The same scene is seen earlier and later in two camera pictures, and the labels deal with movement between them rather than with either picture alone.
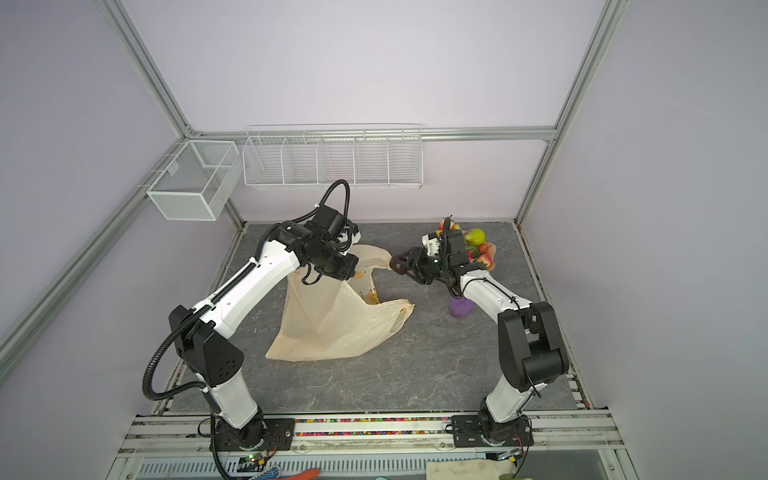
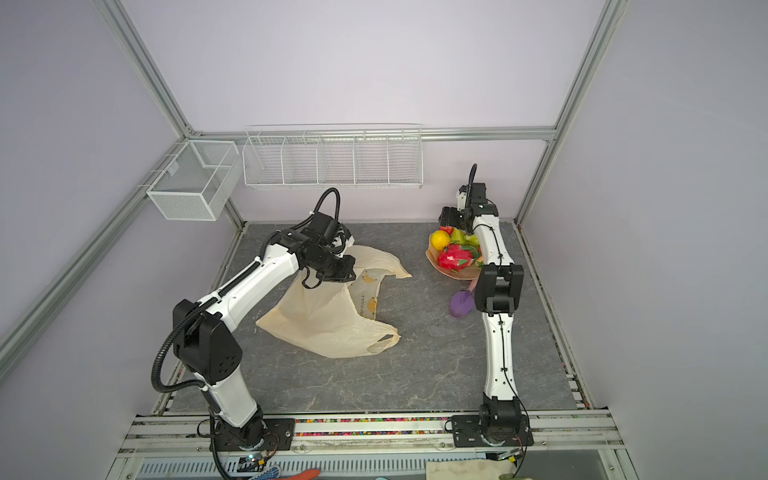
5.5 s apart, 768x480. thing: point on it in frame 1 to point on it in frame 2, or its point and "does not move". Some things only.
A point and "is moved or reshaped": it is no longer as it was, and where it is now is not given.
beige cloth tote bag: x=333 y=318 is moved or reshaped
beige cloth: x=469 y=469 does not move
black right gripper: x=418 y=261 to x=449 y=217
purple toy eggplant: x=461 y=306 does not move
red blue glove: x=273 y=472 does not move
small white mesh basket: x=199 y=181 does not move
